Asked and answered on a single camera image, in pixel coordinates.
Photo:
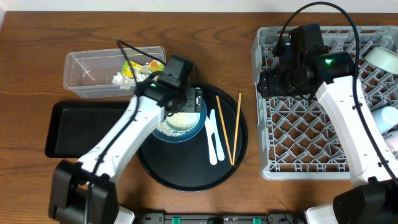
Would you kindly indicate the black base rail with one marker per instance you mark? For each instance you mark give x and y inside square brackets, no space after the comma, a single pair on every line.
[268,218]

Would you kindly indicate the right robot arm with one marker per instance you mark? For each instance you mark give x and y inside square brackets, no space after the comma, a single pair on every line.
[321,93]

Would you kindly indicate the small light blue cup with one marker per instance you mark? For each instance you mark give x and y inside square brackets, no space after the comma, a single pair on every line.
[385,118]

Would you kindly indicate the spilled rice grains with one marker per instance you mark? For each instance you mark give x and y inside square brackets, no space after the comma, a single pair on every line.
[168,131]

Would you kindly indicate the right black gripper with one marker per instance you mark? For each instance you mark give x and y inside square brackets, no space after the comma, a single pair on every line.
[269,83]

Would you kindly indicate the round black serving tray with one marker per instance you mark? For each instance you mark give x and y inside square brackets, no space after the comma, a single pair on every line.
[185,166]

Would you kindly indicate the white tissue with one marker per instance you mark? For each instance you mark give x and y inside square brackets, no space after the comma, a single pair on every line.
[124,82]

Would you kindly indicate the wooden chopstick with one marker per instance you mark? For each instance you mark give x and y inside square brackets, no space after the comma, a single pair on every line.
[224,129]
[237,127]

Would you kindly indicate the yellow green snack wrapper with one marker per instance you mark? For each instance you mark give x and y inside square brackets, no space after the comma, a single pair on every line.
[141,72]

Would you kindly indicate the light blue rice bowl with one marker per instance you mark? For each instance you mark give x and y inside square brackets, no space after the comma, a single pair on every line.
[183,121]

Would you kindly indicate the left wooden chopstick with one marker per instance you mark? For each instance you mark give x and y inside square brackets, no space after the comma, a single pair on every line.
[224,129]

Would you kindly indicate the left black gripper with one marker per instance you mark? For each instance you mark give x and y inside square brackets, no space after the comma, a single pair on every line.
[193,101]

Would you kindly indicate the black rectangular tray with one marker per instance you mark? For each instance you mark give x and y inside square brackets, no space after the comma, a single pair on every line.
[78,126]

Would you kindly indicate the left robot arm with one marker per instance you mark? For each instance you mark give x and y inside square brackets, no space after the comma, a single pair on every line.
[85,191]

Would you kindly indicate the dark blue plate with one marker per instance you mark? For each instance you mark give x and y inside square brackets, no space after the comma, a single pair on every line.
[190,133]

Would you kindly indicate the white plastic spoon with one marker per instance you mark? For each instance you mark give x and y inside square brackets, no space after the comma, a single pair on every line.
[211,149]

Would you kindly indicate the right wooden chopstick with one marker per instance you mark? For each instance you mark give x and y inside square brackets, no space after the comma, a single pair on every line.
[237,127]

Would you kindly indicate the clear plastic waste bin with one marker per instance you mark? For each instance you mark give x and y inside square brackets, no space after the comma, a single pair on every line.
[89,74]

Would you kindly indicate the grey dishwasher rack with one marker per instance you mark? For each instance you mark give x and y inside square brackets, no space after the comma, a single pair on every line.
[295,137]

